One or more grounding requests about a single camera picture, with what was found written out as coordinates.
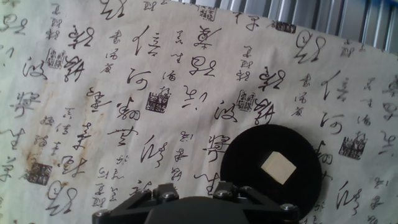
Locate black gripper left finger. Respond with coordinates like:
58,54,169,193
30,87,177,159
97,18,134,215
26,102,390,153
92,182,180,224

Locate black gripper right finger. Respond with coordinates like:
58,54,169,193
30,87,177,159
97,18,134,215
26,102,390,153
213,180,300,224

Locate small wooden cube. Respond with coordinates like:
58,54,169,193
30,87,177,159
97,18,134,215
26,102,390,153
260,151,297,185

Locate round black scale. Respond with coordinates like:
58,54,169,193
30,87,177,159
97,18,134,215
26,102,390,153
220,124,323,220

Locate beige calligraphy print cloth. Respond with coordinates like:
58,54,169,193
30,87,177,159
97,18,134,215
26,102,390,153
0,0,398,224

